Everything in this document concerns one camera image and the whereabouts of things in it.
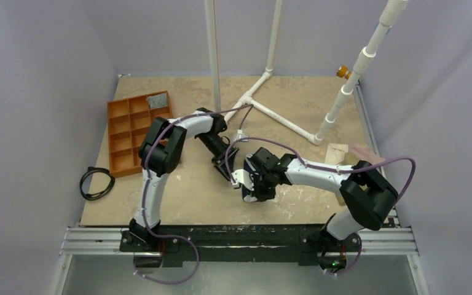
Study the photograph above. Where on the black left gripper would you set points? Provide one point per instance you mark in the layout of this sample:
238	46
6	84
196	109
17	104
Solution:
219	163

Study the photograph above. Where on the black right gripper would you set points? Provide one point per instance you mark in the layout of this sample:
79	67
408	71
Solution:
254	179

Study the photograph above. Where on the navy blue underwear white trim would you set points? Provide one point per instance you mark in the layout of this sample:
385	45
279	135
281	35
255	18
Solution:
262	190

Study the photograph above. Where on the orange compartment tray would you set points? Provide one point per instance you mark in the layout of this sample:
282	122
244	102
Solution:
129	120

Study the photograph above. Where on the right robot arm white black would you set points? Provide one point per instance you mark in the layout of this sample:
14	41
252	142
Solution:
368	196

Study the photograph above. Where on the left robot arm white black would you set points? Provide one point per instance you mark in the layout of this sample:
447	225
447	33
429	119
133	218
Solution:
160	154

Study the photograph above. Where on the grey folded cloth in tray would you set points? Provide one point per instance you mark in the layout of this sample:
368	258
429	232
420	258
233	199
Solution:
157	100

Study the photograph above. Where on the pink cloth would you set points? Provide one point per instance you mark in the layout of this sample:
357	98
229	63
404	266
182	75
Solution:
366	154

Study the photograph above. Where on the orange clamp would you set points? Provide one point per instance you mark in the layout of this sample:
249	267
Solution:
343	72

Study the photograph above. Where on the white PVC angled pole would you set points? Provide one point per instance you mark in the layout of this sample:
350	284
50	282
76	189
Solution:
391	12

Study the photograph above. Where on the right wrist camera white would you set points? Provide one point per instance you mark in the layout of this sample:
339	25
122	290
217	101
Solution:
242	178

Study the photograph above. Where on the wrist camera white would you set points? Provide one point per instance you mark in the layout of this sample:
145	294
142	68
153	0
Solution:
240	136
242	178

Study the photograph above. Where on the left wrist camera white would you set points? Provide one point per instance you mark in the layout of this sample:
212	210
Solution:
240	136

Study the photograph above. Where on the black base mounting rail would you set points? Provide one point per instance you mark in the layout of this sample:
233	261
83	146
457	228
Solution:
303	244

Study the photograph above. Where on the aluminium extrusion frame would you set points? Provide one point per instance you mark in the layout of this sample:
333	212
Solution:
390	240

